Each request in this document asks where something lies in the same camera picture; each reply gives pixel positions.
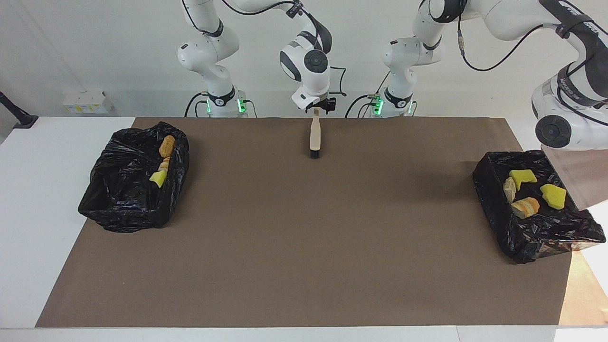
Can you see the bright yellow sponge piece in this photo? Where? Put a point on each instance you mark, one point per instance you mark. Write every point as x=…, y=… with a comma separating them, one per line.
x=554, y=196

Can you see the beige plastic dustpan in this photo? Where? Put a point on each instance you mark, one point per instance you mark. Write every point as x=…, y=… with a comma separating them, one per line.
x=582, y=175

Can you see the brown table mat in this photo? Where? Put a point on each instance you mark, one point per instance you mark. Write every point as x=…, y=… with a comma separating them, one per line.
x=304, y=266

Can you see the beige brush with black bristles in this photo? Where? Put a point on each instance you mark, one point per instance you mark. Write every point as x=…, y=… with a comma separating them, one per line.
x=315, y=135

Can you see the white wall socket boxes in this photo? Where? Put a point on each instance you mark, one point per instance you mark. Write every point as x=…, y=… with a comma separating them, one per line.
x=88, y=102

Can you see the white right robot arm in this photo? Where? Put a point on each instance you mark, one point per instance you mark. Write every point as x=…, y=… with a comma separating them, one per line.
x=304, y=61

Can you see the tan cardboard sheet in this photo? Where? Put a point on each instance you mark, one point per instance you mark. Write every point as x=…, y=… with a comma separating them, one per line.
x=586, y=289

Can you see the green and yellow sponge piece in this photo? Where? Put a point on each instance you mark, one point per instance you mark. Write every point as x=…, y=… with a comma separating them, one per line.
x=158, y=177
x=522, y=176

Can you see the pale yellow sponge chunk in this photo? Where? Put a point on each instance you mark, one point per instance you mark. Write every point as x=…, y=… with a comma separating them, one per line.
x=525, y=207
x=509, y=189
x=165, y=164

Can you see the open bin with black bag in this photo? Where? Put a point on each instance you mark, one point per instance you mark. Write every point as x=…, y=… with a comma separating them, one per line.
x=123, y=190

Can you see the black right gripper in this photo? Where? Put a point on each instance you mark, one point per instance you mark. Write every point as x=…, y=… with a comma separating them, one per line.
x=323, y=101

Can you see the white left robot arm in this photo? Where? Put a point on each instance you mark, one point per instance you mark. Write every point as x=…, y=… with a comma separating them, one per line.
x=560, y=114

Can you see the box bin with black bag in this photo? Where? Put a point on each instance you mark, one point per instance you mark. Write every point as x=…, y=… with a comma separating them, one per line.
x=532, y=228

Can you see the orange sponge piece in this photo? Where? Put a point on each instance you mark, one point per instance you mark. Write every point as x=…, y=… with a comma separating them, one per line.
x=166, y=146

